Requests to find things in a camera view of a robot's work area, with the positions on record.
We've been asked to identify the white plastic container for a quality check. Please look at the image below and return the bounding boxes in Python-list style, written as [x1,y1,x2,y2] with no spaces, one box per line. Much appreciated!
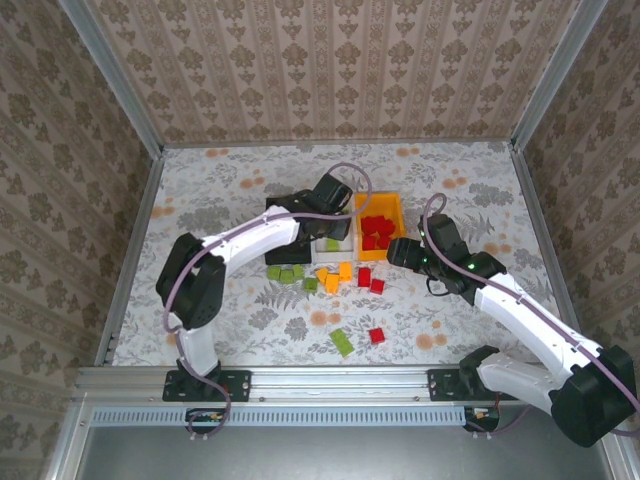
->
[309,193,357,262]

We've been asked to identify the black plastic container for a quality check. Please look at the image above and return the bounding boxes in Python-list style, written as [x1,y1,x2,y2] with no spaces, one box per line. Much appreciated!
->
[263,196,315,266]

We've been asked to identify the orange plastic container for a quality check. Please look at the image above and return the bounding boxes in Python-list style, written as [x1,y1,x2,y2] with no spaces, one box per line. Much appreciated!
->
[353,192,405,262]

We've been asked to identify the black connector box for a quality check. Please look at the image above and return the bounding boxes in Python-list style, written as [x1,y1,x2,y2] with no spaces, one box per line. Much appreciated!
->
[185,407,227,434]
[463,405,501,434]

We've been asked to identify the grey metal panel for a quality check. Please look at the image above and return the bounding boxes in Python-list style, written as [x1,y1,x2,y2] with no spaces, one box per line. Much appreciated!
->
[74,424,619,480]

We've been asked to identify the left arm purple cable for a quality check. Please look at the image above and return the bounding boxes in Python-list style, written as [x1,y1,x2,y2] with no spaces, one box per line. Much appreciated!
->
[164,162,374,444]

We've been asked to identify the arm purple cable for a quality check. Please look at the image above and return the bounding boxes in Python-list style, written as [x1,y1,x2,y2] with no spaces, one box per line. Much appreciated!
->
[164,162,374,444]
[421,193,640,442]

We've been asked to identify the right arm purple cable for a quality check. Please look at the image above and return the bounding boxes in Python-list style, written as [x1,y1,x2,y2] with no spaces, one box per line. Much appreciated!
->
[421,193,640,442]

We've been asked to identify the thin aluminium table rail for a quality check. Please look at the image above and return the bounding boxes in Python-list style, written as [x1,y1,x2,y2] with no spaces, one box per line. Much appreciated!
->
[162,141,515,150]

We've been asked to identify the aluminium table side rail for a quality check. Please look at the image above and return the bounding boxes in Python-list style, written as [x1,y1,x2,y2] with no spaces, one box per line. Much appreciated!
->
[509,142,584,334]
[93,147,166,369]

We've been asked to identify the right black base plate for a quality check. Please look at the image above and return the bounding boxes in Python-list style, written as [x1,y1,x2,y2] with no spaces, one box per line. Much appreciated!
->
[427,368,521,403]

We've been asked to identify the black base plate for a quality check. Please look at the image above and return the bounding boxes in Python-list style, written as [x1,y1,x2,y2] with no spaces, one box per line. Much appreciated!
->
[427,368,521,403]
[163,368,252,403]

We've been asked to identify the aluminium mounting rail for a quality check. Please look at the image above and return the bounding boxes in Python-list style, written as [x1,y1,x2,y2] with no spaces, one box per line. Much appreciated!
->
[74,364,556,405]

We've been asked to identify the white slotted cable duct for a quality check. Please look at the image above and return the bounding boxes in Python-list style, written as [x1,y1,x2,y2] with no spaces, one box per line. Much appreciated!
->
[91,404,471,428]

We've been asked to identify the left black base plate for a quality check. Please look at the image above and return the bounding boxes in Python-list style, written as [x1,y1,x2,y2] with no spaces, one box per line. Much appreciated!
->
[163,368,252,403]

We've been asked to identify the aluminium frame post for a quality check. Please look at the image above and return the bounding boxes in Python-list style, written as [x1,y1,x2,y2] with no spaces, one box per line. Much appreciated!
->
[57,0,165,157]
[510,0,610,154]

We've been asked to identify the aluminium frame bar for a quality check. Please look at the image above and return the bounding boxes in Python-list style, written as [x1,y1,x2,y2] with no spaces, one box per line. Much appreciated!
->
[599,439,639,480]
[47,402,94,480]

